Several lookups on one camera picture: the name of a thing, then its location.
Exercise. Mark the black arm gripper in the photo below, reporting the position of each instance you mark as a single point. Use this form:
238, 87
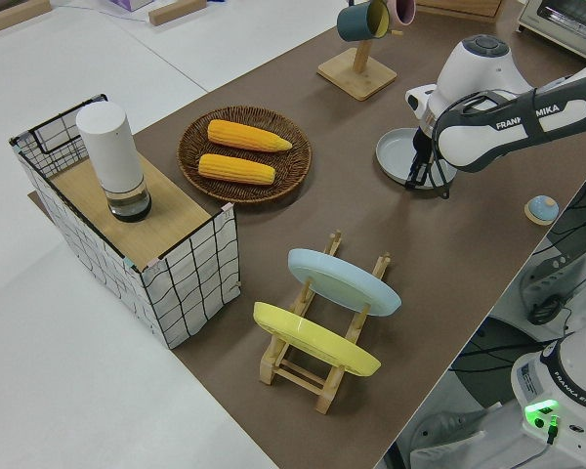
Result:
424, 140

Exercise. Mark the gray round plate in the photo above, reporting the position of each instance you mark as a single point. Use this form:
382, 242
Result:
394, 154

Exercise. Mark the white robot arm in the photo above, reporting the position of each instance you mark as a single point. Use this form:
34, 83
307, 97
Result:
469, 73

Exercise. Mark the light blue plate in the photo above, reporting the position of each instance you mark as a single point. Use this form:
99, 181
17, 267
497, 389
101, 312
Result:
342, 283

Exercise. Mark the yellow plate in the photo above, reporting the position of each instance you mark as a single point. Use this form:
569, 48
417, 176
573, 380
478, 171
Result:
312, 339

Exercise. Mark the brown table mat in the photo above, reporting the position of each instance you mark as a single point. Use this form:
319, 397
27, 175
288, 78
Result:
420, 264

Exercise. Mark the blue dome wooden base bell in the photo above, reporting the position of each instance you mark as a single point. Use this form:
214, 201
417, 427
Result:
542, 209

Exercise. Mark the wooden mug stand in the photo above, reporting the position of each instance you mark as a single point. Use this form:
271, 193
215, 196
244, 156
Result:
356, 80

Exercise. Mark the pink mug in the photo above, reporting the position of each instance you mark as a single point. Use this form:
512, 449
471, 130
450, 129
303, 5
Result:
401, 12

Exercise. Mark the teal mug yellow inside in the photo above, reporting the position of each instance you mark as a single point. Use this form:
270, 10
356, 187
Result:
359, 22

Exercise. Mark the wooden drawer cabinet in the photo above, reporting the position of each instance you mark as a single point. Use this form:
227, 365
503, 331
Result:
459, 6

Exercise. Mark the yellow corn cob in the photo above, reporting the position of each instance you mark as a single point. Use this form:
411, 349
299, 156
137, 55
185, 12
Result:
244, 137
234, 169

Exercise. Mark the white toaster oven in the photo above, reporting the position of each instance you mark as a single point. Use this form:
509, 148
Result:
566, 24

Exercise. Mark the wooden dish rack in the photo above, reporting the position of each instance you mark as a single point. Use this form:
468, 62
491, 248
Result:
303, 373

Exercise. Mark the brown wicker basket tray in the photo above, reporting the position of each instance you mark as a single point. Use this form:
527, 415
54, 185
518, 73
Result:
191, 156

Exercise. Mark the wooden basket lid board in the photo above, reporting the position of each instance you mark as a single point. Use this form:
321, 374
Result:
166, 205

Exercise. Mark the wooden block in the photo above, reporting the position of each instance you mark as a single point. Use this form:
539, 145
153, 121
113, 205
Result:
178, 11
14, 14

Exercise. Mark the white cylinder dark base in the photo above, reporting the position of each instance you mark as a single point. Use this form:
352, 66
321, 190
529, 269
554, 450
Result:
110, 146

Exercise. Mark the purple box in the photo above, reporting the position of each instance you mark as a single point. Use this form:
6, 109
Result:
132, 4

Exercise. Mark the gray robot pedestal plate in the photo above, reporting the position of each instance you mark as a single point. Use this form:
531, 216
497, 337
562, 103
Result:
449, 439

